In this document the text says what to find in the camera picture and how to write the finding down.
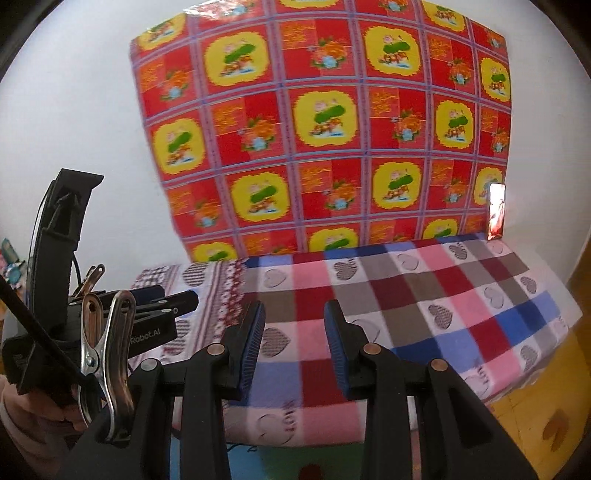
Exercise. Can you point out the person's left hand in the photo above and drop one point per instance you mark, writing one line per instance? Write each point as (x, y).
(71, 408)

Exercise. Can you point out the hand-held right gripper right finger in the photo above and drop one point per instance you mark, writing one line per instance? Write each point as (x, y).
(337, 350)

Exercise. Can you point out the metal spring clip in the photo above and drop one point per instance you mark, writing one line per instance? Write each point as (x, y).
(115, 350)
(92, 277)

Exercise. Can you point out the smartphone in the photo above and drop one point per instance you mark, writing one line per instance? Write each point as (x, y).
(496, 212)

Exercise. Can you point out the colourful foam floor mat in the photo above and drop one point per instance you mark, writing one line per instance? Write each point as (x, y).
(545, 415)

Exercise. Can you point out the person's left forearm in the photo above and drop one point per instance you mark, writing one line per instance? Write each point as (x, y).
(32, 438)

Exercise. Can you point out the checkered heart blanket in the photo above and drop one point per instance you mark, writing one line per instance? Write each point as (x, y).
(415, 300)

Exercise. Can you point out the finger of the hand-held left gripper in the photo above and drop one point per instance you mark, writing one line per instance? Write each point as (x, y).
(150, 293)
(180, 302)

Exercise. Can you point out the red floral wall cloth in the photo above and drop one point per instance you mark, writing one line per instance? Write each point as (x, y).
(323, 138)

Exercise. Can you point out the small blue package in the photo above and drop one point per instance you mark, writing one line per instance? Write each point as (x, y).
(11, 267)

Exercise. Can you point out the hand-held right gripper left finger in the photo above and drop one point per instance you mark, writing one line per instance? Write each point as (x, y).
(251, 350)

